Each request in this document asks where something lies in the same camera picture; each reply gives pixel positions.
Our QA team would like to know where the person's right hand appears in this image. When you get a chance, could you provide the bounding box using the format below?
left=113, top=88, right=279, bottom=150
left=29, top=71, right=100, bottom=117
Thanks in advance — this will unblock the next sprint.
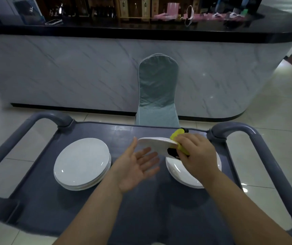
left=174, top=133, right=219, bottom=187

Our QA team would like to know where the person's left hand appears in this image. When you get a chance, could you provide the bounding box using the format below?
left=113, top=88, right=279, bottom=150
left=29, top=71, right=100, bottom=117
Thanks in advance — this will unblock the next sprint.
left=115, top=137, right=161, bottom=194

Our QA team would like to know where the yellow and black cleaning cloth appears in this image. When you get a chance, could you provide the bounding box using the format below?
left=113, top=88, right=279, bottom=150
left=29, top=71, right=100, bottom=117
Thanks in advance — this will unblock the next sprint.
left=167, top=128, right=191, bottom=160

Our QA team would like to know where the white dinner plate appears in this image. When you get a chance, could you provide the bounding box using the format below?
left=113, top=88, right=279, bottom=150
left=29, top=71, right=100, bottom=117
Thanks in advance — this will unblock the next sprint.
left=137, top=137, right=181, bottom=160

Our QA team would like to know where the person's right forearm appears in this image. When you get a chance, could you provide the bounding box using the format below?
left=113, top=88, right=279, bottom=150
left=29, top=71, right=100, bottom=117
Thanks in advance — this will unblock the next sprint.
left=202, top=169, right=292, bottom=245

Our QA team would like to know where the person's left forearm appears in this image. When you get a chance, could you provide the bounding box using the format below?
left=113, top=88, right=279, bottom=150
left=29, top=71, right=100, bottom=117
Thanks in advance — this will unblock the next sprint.
left=53, top=173, right=126, bottom=245

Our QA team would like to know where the stack of white plates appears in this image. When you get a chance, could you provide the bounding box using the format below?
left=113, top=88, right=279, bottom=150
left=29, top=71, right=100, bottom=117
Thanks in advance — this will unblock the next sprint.
left=165, top=150, right=222, bottom=189
left=53, top=138, right=112, bottom=191

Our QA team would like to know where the chair with teal cover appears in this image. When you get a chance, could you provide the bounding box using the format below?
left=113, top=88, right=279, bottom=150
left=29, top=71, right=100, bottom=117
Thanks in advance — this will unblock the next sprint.
left=135, top=53, right=180, bottom=128

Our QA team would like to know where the marble counter with black top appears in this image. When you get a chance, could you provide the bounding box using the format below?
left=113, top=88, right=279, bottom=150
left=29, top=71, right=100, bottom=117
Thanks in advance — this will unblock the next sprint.
left=0, top=4, right=292, bottom=123

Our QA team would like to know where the grey plastic service cart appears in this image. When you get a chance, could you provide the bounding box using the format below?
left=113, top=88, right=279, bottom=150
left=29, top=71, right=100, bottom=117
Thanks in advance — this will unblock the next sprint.
left=0, top=111, right=292, bottom=245

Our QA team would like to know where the wooden shelf unit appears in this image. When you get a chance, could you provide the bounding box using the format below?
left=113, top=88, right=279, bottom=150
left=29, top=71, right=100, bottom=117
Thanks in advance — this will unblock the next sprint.
left=114, top=0, right=203, bottom=22

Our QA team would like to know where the pile of flat pink packets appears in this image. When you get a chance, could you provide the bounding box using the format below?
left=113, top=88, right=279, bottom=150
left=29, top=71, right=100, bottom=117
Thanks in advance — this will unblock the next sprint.
left=153, top=12, right=246, bottom=22

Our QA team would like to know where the upright pink box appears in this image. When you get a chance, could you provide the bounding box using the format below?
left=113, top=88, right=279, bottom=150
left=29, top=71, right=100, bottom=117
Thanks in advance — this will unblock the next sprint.
left=166, top=2, right=180, bottom=20

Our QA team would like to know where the tall wooden gift box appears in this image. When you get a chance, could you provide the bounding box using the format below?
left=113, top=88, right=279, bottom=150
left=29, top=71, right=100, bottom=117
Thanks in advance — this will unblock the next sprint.
left=118, top=0, right=130, bottom=18
left=141, top=0, right=151, bottom=18

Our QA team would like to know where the dark teapot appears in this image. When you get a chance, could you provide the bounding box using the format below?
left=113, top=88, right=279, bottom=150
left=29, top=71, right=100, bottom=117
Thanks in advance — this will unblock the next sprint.
left=49, top=3, right=65, bottom=19

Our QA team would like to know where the blue display stand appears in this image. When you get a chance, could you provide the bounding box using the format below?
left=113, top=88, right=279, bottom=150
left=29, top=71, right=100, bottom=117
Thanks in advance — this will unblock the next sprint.
left=7, top=0, right=46, bottom=25

